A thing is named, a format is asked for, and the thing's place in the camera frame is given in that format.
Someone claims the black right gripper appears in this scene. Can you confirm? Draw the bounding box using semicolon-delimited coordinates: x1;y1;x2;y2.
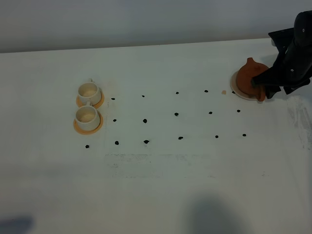
251;27;312;99

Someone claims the brown clay teapot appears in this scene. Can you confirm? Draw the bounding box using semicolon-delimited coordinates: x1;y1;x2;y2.
234;58;269;102

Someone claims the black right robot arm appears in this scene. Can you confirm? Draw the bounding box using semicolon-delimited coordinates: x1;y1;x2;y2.
251;11;312;99

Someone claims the cream round teapot coaster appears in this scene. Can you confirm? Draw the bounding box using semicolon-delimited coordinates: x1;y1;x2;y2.
230;71;257;101

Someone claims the white far teacup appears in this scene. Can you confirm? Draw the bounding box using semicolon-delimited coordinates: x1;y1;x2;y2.
78;79;102;105

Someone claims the white teacup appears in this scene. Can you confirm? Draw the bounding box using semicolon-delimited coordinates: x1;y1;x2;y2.
78;79;102;105
75;102;100;131

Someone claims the white near teacup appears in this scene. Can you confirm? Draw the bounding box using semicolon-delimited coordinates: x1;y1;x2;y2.
75;102;100;131

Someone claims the orange far cup coaster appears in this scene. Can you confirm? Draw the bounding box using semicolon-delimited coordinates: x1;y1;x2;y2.
76;91;104;109

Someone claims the orange cup coaster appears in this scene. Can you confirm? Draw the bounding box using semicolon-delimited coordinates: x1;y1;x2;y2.
73;113;104;135
76;91;104;109

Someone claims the orange near cup coaster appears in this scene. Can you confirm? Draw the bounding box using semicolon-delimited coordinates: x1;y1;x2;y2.
73;113;104;135

